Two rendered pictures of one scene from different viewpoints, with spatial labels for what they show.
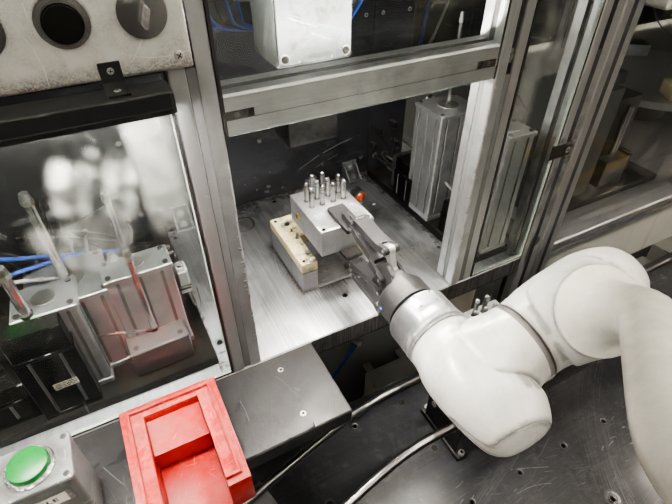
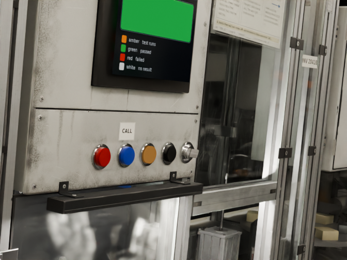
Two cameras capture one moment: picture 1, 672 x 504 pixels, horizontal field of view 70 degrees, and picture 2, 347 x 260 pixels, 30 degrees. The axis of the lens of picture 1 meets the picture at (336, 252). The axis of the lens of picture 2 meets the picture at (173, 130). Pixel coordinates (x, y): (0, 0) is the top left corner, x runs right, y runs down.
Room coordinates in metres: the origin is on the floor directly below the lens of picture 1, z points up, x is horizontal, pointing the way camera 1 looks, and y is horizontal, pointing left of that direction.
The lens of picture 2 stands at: (-0.63, 0.74, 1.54)
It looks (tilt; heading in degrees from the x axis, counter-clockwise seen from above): 4 degrees down; 333
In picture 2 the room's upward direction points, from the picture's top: 5 degrees clockwise
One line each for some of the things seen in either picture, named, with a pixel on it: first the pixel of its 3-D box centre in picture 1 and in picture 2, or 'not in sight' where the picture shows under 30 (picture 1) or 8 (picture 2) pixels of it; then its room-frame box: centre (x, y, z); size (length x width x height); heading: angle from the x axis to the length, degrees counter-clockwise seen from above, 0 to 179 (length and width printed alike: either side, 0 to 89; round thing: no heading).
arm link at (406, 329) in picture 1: (426, 325); not in sight; (0.42, -0.12, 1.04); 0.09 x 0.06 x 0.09; 117
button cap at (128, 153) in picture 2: not in sight; (125, 155); (0.34, 0.32, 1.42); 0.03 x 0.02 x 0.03; 118
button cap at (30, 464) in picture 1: (29, 467); not in sight; (0.24, 0.32, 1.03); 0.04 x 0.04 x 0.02
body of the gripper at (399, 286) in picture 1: (395, 290); not in sight; (0.49, -0.09, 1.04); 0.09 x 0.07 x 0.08; 27
